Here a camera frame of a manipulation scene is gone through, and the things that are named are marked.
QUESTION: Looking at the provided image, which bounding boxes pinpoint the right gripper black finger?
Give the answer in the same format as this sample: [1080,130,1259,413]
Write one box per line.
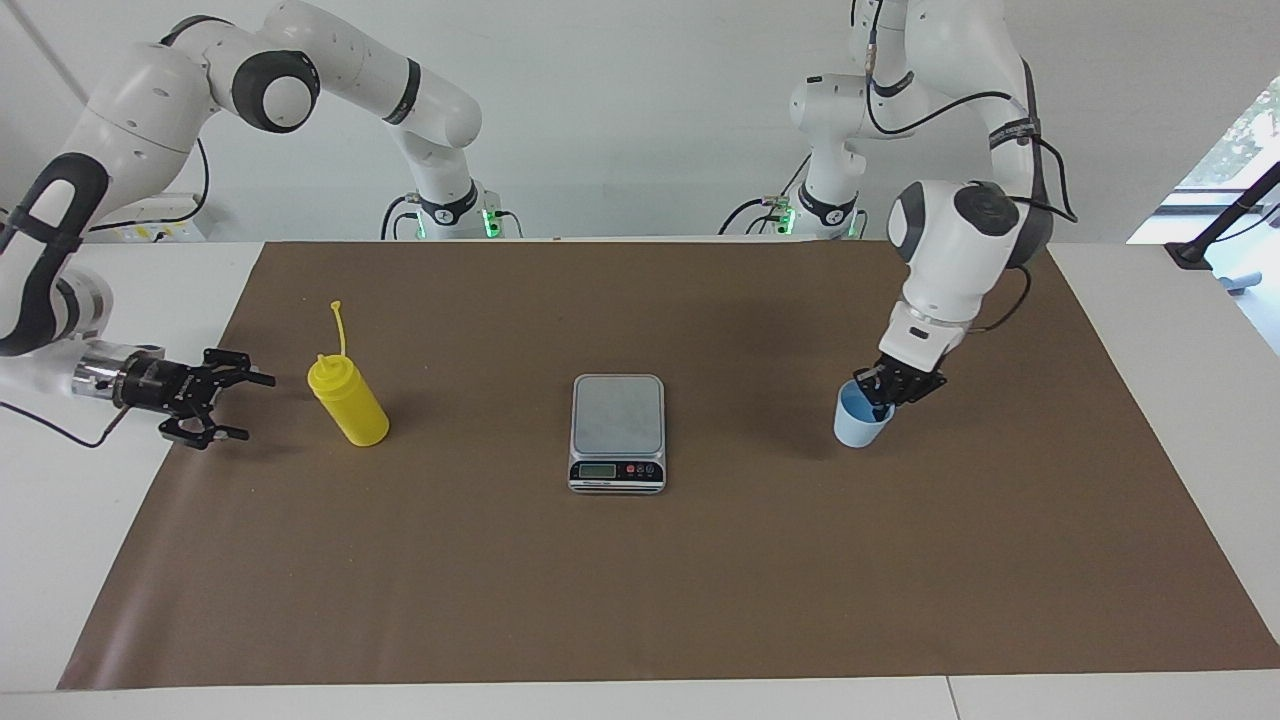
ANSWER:
[202,347,278,394]
[158,412,251,452]

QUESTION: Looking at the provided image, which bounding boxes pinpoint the light blue plastic cup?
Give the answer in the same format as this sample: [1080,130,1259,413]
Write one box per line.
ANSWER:
[833,378,898,450]

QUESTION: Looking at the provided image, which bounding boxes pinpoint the yellow squeeze bottle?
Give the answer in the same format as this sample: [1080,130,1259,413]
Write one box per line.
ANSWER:
[307,300,391,448]

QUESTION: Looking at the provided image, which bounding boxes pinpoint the silver digital kitchen scale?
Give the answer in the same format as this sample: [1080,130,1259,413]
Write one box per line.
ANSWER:
[568,373,667,496]

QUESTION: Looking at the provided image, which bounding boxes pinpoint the brown table mat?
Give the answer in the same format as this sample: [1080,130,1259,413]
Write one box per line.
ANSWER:
[57,240,1280,691]

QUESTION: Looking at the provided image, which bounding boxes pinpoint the black clamp stand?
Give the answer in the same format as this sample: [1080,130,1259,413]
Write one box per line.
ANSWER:
[1164,160,1280,272]

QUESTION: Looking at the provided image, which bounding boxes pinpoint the bright window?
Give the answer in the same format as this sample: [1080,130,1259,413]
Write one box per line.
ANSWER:
[1128,75,1280,356]

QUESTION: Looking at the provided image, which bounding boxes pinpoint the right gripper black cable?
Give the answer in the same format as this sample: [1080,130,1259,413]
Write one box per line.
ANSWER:
[0,398,133,449]

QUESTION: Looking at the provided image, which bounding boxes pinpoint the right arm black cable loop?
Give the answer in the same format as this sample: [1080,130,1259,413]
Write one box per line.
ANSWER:
[88,138,212,236]

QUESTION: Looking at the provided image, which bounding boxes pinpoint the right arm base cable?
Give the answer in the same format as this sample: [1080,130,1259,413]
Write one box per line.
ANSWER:
[379,194,422,242]

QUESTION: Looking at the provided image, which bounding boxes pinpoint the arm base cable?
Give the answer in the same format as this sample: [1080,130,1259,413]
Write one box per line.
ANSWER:
[379,194,422,242]
[717,155,812,238]

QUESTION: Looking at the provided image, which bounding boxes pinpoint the left arm base cable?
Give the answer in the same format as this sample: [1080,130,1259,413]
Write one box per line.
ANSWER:
[717,155,812,238]

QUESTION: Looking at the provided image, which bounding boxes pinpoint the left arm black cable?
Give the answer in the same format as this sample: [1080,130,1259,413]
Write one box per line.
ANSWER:
[864,30,1079,336]

